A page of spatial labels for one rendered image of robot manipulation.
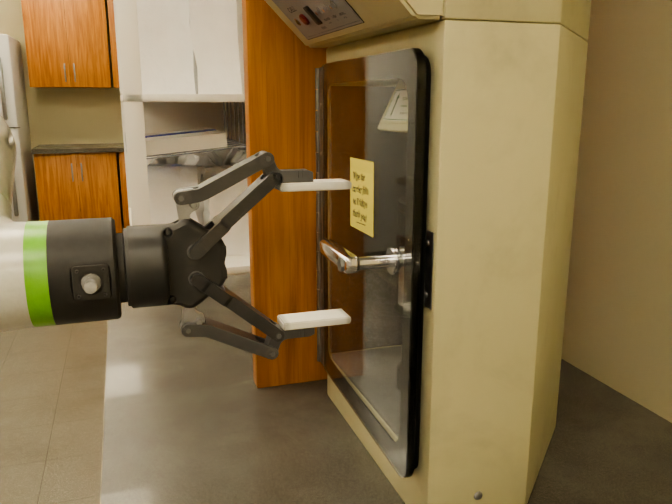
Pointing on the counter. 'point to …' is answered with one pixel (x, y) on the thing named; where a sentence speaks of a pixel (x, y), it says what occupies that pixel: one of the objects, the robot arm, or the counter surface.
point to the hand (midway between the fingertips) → (336, 252)
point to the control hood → (373, 19)
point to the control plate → (343, 17)
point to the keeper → (429, 269)
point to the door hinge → (317, 196)
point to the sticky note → (362, 195)
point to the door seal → (422, 257)
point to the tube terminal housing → (492, 241)
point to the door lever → (349, 263)
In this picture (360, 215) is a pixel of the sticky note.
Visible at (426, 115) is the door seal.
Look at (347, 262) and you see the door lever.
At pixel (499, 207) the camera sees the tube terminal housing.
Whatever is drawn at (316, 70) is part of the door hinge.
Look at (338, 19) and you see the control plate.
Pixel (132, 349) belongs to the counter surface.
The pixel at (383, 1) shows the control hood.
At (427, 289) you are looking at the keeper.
